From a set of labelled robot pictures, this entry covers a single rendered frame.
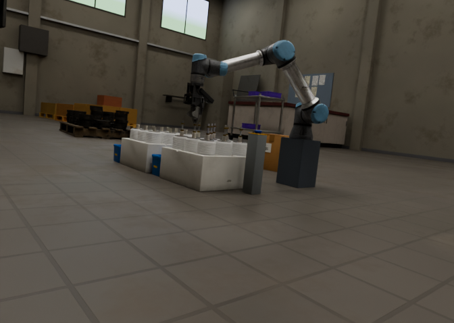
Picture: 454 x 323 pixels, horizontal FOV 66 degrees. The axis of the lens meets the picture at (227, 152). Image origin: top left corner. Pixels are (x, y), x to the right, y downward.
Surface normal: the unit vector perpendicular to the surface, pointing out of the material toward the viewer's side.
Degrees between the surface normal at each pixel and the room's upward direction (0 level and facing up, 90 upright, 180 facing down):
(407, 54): 90
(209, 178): 90
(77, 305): 0
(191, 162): 90
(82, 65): 90
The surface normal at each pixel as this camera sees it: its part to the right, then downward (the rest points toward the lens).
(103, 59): 0.64, 0.13
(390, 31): -0.76, -0.03
